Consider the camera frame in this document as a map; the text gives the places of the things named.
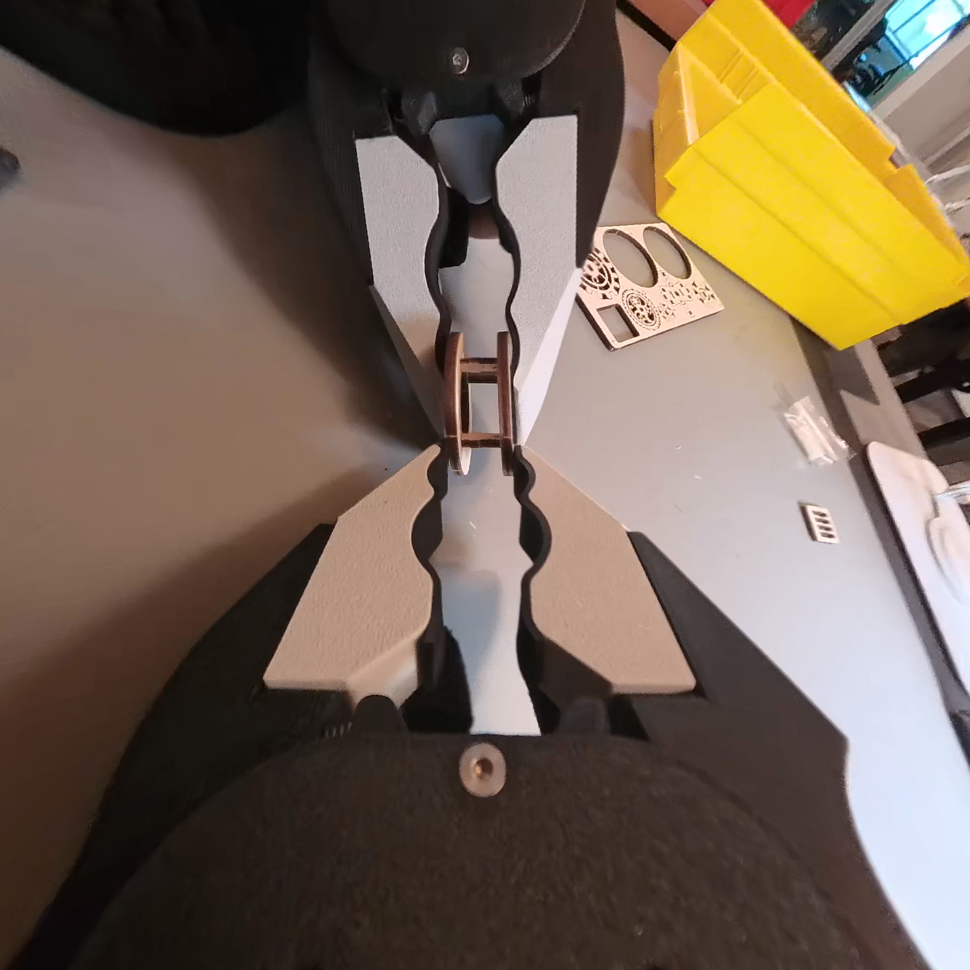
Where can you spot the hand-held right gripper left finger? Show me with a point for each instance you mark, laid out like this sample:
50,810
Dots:
356,606

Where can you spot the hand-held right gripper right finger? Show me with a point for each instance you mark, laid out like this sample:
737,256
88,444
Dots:
606,606

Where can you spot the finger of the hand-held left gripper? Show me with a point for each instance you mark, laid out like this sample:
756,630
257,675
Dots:
398,227
549,227

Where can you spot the wooden spool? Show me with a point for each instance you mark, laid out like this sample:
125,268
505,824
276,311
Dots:
453,394

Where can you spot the person's left hand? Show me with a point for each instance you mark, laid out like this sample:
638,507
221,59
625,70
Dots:
485,223

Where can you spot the laser-cut wooden sheet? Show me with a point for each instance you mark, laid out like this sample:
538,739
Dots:
697,299

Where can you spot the yellow plastic bin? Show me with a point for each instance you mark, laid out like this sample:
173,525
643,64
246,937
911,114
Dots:
796,189

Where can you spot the small slotted wooden piece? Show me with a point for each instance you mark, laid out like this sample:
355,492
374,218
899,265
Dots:
820,523

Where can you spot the clear plastic bag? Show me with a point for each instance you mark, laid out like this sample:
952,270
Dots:
815,428

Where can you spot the white flat device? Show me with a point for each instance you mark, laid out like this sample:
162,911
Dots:
902,492

